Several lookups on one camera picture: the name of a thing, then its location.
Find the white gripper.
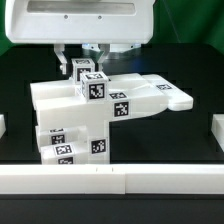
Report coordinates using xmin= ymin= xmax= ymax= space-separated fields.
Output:
xmin=5 ymin=0 xmax=154 ymax=75

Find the white tagged cube nut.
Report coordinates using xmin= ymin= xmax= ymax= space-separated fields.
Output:
xmin=72 ymin=58 xmax=95 ymax=82

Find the white chair back frame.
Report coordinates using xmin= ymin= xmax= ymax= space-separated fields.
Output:
xmin=30 ymin=72 xmax=193 ymax=131

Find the white chair seat part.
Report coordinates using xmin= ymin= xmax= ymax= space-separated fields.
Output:
xmin=84 ymin=99 xmax=110 ymax=164

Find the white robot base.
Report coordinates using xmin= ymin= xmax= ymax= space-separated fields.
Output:
xmin=82 ymin=43 xmax=141 ymax=59

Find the white part at left edge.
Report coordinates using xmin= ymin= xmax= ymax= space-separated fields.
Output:
xmin=0 ymin=114 xmax=6 ymax=139

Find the white part at edge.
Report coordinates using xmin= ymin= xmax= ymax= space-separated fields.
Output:
xmin=0 ymin=114 xmax=6 ymax=139
xmin=211 ymin=114 xmax=224 ymax=152

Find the white part at right edge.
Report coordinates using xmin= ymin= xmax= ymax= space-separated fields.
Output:
xmin=211 ymin=114 xmax=224 ymax=152

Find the white front fence rail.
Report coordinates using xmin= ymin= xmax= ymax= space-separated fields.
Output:
xmin=0 ymin=164 xmax=224 ymax=194

